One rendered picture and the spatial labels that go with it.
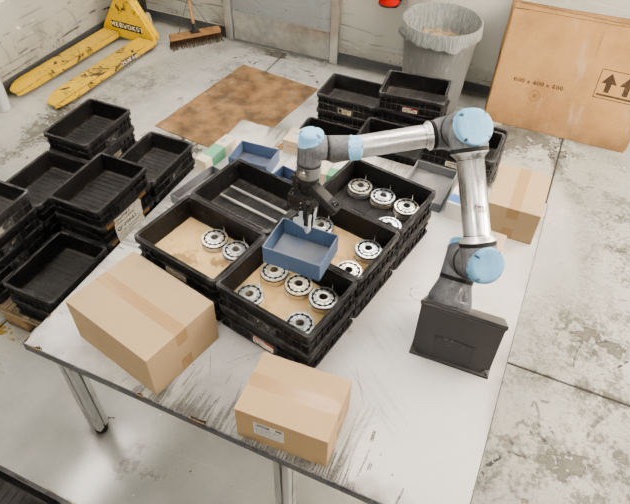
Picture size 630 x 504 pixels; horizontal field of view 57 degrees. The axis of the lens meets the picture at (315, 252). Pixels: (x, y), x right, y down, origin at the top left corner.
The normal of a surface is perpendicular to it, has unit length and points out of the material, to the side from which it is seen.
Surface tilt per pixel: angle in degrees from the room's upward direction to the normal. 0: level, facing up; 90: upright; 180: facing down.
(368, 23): 90
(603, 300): 0
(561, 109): 73
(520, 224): 90
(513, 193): 0
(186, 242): 0
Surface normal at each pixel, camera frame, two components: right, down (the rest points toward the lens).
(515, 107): -0.37, 0.40
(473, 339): -0.38, 0.65
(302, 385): 0.02, -0.70
